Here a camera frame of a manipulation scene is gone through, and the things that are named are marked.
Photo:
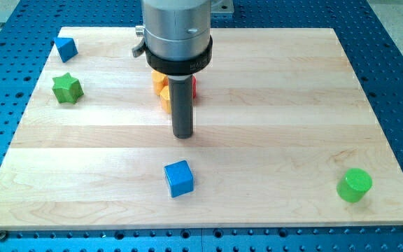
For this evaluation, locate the green star block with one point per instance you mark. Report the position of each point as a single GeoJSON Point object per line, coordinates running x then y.
{"type": "Point", "coordinates": [67, 89]}

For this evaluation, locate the green cylinder block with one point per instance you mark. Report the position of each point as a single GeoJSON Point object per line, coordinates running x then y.
{"type": "Point", "coordinates": [354, 184]}

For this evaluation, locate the silver metal base bracket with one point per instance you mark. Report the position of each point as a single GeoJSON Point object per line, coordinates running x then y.
{"type": "Point", "coordinates": [222, 8]}

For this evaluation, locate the wooden board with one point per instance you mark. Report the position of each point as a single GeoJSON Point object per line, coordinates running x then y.
{"type": "Point", "coordinates": [279, 119]}

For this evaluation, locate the orange block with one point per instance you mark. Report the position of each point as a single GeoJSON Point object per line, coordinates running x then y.
{"type": "Point", "coordinates": [161, 89]}

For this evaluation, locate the red block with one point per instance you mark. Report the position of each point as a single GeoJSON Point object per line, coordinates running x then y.
{"type": "Point", "coordinates": [194, 86]}

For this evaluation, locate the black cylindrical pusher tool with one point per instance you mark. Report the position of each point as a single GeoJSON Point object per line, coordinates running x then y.
{"type": "Point", "coordinates": [180, 91]}

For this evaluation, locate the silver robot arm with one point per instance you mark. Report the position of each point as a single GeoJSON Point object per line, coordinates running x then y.
{"type": "Point", "coordinates": [176, 39]}

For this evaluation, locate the blue triangular block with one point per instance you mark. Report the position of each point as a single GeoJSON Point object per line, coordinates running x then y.
{"type": "Point", "coordinates": [66, 48]}

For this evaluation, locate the blue cube block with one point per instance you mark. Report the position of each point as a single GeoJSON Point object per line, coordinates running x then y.
{"type": "Point", "coordinates": [179, 178]}

